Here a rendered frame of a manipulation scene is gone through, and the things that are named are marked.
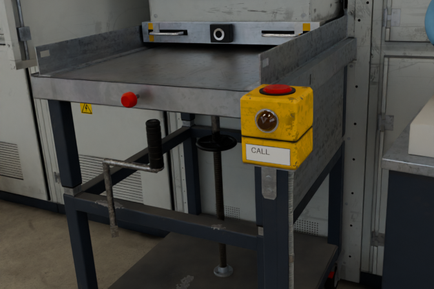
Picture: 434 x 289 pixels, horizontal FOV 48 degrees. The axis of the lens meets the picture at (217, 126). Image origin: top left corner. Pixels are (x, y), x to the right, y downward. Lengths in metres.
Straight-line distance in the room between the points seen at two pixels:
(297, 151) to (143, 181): 1.41
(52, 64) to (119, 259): 1.00
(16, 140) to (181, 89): 1.57
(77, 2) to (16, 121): 1.01
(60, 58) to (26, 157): 1.24
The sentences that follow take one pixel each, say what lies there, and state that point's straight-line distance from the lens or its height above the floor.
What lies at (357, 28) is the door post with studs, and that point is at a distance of 1.52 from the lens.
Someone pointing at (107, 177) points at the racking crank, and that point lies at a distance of 1.13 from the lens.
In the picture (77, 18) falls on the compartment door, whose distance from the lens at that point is 1.52.
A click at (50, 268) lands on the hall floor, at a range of 2.05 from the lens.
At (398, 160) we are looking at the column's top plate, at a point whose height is 0.75.
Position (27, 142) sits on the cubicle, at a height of 0.35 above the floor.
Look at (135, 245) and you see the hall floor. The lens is 2.08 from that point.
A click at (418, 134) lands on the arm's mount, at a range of 0.87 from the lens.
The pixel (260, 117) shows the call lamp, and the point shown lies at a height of 0.88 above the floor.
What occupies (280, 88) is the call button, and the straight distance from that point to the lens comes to 0.66.
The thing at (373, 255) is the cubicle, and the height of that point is 0.13.
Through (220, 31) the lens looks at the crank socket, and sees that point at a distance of 1.34.
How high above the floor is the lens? 1.06
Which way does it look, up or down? 18 degrees down
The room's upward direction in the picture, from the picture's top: 3 degrees counter-clockwise
